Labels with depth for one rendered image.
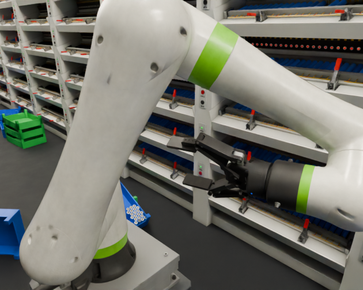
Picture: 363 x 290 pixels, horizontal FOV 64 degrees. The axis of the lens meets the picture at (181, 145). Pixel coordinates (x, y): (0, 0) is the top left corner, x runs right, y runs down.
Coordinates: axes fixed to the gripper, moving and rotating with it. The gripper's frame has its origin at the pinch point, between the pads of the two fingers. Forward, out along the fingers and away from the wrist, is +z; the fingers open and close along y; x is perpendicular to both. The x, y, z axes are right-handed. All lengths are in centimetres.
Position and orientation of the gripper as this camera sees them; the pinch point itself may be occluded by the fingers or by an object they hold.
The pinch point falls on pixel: (181, 162)
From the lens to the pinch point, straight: 67.5
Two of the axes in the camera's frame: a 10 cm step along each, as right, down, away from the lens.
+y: -2.5, -6.8, -6.9
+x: -4.3, 7.2, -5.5
